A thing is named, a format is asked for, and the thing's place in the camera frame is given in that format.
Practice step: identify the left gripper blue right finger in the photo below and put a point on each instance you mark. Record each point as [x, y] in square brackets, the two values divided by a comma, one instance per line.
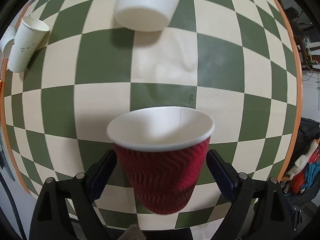
[271, 219]

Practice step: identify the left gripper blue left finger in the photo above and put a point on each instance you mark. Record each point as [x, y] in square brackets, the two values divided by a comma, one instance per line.
[51, 218]

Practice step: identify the red ribbed paper cup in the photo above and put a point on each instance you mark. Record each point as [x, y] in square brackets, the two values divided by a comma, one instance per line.
[162, 151]

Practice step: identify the small white paper cup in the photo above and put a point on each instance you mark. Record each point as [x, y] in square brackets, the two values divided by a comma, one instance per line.
[7, 41]

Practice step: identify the white printed paper cup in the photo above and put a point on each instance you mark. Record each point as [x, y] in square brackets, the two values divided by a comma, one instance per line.
[29, 35]

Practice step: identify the plain white foam cup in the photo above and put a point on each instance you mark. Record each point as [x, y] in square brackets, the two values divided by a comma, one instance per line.
[145, 15]

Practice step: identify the black stroller with clothes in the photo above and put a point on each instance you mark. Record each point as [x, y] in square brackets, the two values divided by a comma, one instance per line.
[304, 186]

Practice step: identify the white duck plush toy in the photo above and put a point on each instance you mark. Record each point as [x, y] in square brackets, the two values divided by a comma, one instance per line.
[301, 162]

